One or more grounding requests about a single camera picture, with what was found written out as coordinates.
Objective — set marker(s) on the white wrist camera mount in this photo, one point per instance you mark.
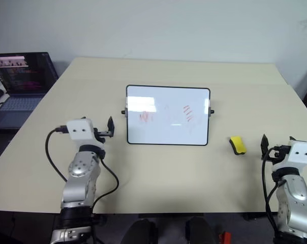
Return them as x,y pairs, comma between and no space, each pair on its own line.
301,153
79,129

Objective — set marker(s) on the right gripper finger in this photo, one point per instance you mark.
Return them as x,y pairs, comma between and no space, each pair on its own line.
264,146
292,138

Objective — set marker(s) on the small red object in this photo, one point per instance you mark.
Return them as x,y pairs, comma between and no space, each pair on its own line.
225,238

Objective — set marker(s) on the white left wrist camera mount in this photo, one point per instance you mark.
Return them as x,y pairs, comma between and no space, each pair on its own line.
79,129

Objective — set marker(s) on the dark side desk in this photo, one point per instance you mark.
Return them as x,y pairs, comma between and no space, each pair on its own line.
1,137

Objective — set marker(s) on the yellow and black eraser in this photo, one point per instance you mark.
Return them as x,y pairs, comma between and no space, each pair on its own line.
238,144

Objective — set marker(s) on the small black-framed whiteboard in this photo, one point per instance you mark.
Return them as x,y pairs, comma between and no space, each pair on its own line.
168,114

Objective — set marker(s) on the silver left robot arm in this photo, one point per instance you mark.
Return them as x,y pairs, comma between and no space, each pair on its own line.
80,175

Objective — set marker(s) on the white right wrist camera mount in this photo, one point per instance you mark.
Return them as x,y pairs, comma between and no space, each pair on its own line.
301,153

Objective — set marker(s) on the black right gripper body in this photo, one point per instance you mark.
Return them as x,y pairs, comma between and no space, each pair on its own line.
278,152

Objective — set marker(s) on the open grey laptop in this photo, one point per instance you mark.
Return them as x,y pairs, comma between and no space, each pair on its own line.
18,78

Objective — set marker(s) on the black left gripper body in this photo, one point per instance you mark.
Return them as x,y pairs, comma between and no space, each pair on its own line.
102,133

